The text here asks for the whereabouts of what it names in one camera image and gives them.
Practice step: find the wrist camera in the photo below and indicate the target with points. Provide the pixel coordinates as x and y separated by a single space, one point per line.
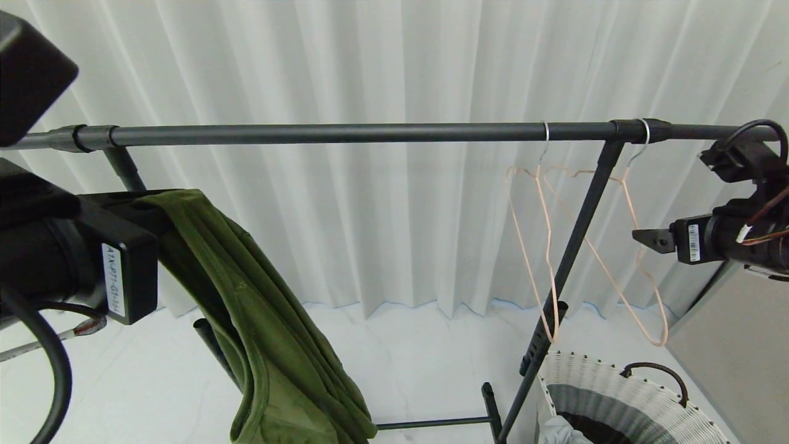
739 161
31 74

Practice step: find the white laundry basket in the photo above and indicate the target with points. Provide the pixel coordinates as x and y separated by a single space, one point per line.
616 382

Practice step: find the pink clothes hanger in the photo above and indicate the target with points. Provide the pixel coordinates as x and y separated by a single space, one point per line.
546 246
645 129

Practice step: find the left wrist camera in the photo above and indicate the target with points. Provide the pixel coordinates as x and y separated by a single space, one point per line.
31 74

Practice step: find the white curtain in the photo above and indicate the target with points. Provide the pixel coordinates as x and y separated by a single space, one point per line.
370 234

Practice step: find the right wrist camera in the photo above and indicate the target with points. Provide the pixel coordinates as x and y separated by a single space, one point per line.
739 161

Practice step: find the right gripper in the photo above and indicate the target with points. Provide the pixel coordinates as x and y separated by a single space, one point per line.
724 231

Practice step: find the pale grey shorts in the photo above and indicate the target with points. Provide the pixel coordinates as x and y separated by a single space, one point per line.
561 431

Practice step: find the green printed shirt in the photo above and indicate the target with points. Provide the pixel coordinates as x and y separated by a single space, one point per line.
265 320

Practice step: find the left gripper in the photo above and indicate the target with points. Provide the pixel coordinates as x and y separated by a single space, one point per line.
74 259

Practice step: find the black clothes rack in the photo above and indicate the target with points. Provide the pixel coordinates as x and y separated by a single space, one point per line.
339 133

